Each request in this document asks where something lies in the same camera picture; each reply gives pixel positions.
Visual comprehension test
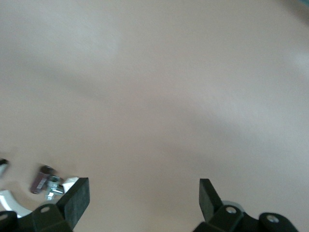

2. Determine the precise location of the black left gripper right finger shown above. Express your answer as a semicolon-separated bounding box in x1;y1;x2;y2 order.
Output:
199;178;300;232

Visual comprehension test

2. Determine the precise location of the white half ring clamp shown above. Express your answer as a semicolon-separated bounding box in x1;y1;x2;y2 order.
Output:
0;176;79;218

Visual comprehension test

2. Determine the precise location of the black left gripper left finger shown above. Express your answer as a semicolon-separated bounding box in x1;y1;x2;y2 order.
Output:
0;177;90;232

